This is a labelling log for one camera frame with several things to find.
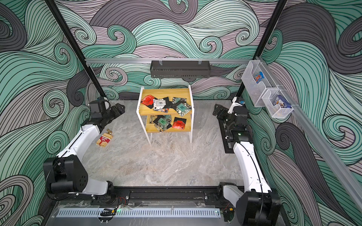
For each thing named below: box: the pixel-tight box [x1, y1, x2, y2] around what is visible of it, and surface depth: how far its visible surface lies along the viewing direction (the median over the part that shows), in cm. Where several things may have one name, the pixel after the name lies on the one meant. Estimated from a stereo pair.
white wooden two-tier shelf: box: [136, 84, 195, 146], surface depth 78 cm
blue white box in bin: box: [272, 94, 292, 109], surface depth 67 cm
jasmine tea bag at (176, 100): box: [172, 96, 188, 105], surface depth 77 cm
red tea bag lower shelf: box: [172, 116, 187, 131], surface depth 87 cm
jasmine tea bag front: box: [175, 102, 192, 117], surface depth 72 cm
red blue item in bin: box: [255, 71, 265, 84], surface depth 85 cm
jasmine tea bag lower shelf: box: [149, 114, 173, 133], surface depth 87 cm
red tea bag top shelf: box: [140, 94, 158, 109], surface depth 76 cm
